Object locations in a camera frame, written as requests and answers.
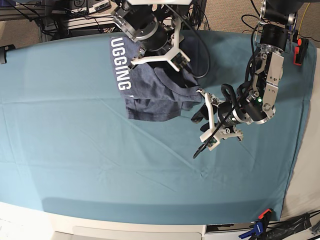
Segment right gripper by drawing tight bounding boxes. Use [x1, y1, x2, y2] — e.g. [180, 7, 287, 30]
[128, 18, 184, 72]

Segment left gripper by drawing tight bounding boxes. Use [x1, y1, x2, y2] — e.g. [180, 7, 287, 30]
[191, 88, 243, 141]

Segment blue-grey T-shirt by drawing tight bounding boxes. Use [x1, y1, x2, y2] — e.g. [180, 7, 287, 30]
[108, 36, 202, 122]

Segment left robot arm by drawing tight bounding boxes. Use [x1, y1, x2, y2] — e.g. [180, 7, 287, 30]
[191, 0, 303, 149]

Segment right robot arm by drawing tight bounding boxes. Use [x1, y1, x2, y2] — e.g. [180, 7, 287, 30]
[111, 0, 190, 72]

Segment orange black clamp top right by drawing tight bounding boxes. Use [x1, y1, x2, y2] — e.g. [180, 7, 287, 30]
[293, 38, 309, 66]

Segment blue orange clamp bottom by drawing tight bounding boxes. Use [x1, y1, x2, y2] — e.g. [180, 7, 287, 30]
[238, 208, 273, 240]

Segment black plastic bag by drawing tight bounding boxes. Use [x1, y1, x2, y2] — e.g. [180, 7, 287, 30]
[265, 213, 311, 240]

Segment black clamp left edge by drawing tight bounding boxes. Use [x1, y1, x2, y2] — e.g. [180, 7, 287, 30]
[0, 44, 16, 64]

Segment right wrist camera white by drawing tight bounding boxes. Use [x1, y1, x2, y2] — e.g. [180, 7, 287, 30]
[169, 50, 191, 72]

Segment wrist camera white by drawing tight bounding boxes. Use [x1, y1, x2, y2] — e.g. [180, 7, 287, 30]
[169, 50, 191, 72]
[199, 129, 221, 151]

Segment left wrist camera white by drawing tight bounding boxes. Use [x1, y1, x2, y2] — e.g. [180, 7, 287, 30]
[199, 129, 221, 151]

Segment yellow cable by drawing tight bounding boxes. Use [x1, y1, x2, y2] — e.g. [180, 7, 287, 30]
[298, 3, 311, 38]

